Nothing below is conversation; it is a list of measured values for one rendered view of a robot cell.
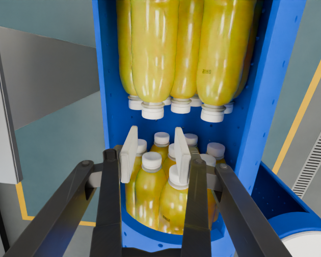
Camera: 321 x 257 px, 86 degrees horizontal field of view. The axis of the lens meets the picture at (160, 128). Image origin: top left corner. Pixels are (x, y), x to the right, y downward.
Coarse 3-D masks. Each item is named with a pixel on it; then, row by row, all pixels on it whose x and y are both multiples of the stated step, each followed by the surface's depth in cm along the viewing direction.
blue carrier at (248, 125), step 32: (96, 0) 24; (288, 0) 16; (96, 32) 25; (288, 32) 17; (256, 64) 31; (256, 96) 18; (128, 128) 41; (160, 128) 47; (192, 128) 47; (224, 128) 41; (256, 128) 20; (256, 160) 23; (128, 224) 27; (224, 224) 25; (224, 256) 28
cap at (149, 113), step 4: (144, 108) 29; (160, 108) 29; (144, 112) 29; (148, 112) 29; (152, 112) 29; (156, 112) 29; (160, 112) 29; (144, 116) 29; (148, 116) 29; (152, 116) 29; (156, 116) 29; (160, 116) 29
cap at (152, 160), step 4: (148, 152) 35; (152, 152) 35; (156, 152) 35; (144, 156) 34; (148, 156) 34; (152, 156) 34; (156, 156) 34; (160, 156) 34; (144, 160) 33; (148, 160) 32; (152, 160) 32; (156, 160) 32; (160, 160) 33; (144, 164) 33; (148, 164) 32; (152, 164) 32; (156, 164) 33; (160, 164) 34; (148, 168) 33; (152, 168) 33
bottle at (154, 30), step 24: (144, 0) 22; (168, 0) 22; (144, 24) 23; (168, 24) 23; (144, 48) 24; (168, 48) 24; (144, 72) 25; (168, 72) 26; (144, 96) 27; (168, 96) 29
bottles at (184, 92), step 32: (128, 0) 27; (192, 0) 25; (128, 32) 28; (192, 32) 27; (256, 32) 29; (128, 64) 30; (192, 64) 29; (128, 96) 35; (192, 96) 32; (224, 160) 39; (128, 192) 41
